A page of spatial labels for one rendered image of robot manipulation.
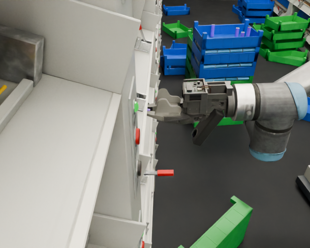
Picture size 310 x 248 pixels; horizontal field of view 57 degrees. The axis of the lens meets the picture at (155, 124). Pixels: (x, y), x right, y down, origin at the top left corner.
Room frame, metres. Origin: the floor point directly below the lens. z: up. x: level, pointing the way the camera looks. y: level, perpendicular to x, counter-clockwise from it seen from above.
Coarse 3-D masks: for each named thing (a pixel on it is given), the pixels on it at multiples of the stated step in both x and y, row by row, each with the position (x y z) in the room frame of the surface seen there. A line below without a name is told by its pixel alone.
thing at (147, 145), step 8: (152, 80) 0.86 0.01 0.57; (152, 88) 0.86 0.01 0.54; (152, 96) 0.81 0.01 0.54; (152, 120) 0.67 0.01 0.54; (144, 144) 0.56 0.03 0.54; (144, 152) 0.53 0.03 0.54; (144, 192) 0.41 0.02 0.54; (144, 200) 0.39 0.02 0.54; (144, 208) 0.37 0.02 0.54; (144, 216) 0.35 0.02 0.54; (144, 232) 0.31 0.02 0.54; (144, 240) 0.30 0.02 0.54
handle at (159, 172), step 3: (147, 171) 0.44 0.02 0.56; (150, 171) 0.44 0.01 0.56; (153, 171) 0.44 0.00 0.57; (156, 171) 0.44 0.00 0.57; (159, 171) 0.44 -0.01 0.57; (162, 171) 0.44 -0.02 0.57; (165, 171) 0.44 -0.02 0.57; (168, 171) 0.44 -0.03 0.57; (171, 171) 0.44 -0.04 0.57; (144, 174) 0.44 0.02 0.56; (147, 174) 0.44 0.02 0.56; (150, 174) 0.44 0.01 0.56; (153, 174) 0.44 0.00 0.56; (156, 174) 0.44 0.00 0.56; (159, 174) 0.43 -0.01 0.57; (162, 174) 0.43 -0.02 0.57; (165, 174) 0.43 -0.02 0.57; (168, 174) 0.43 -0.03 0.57; (171, 174) 0.43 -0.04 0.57
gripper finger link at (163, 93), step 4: (160, 92) 0.62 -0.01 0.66; (164, 92) 0.62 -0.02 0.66; (160, 96) 0.62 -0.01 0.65; (164, 96) 0.62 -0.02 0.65; (168, 96) 0.62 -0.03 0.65; (172, 96) 0.62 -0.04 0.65; (176, 96) 0.61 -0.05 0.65; (156, 100) 0.62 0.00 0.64; (168, 100) 0.62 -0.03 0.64; (172, 100) 0.61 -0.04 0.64; (176, 100) 0.61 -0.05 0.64; (180, 100) 0.61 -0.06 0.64; (148, 104) 0.62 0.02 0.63; (152, 104) 0.62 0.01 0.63; (156, 104) 0.61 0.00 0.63; (172, 104) 0.61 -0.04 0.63; (176, 104) 0.61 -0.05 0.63; (148, 108) 0.60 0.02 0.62; (152, 108) 0.60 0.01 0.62
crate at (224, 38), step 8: (232, 24) 1.57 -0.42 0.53; (240, 24) 1.58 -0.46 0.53; (248, 24) 1.57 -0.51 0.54; (200, 32) 1.55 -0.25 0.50; (208, 32) 1.56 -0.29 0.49; (216, 32) 1.56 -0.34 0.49; (224, 32) 1.57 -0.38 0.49; (232, 32) 1.57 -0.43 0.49; (240, 32) 1.58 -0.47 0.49; (256, 32) 1.45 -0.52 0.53; (200, 40) 1.39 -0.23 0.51; (208, 40) 1.35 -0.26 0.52; (216, 40) 1.36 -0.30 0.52; (224, 40) 1.36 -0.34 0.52; (232, 40) 1.37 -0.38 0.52; (240, 40) 1.37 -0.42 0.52; (248, 40) 1.38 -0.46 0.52; (256, 40) 1.38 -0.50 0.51; (208, 48) 1.36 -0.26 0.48; (216, 48) 1.36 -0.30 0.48; (224, 48) 1.37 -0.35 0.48
